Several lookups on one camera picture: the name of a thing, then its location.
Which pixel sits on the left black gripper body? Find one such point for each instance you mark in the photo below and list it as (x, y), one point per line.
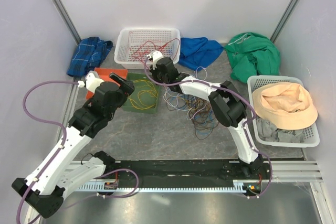
(125, 89)

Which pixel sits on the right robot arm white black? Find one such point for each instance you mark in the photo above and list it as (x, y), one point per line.
(228, 105)

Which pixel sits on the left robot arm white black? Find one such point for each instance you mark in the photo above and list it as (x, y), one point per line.
(46, 188)

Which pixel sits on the orange plastic tray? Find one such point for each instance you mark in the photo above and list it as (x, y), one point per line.
(104, 75)

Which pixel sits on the green plastic tray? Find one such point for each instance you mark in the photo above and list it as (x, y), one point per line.
(145, 98)

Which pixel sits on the blue plaid cloth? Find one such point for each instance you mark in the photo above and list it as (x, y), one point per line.
(89, 54)

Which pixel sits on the white perforated basket rear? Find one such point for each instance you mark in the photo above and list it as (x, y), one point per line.
(134, 44)

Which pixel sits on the white perforated basket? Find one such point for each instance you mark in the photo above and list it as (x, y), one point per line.
(310, 134)
(134, 44)

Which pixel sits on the bright blue cloth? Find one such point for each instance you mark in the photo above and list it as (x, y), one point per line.
(199, 52)

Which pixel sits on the green garment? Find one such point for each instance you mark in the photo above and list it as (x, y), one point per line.
(251, 54)

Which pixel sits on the grey cloth in basket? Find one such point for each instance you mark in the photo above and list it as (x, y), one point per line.
(270, 133)

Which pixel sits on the peach bucket hat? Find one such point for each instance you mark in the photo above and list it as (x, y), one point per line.
(287, 105)

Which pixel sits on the white perforated basket right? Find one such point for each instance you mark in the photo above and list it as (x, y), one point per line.
(310, 134)

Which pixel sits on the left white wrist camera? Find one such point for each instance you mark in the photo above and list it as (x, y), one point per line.
(91, 82)

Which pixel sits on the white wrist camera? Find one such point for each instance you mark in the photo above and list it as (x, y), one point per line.
(91, 82)
(155, 56)

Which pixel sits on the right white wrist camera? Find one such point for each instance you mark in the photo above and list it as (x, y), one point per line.
(155, 56)

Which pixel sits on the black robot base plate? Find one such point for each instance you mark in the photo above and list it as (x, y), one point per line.
(194, 173)

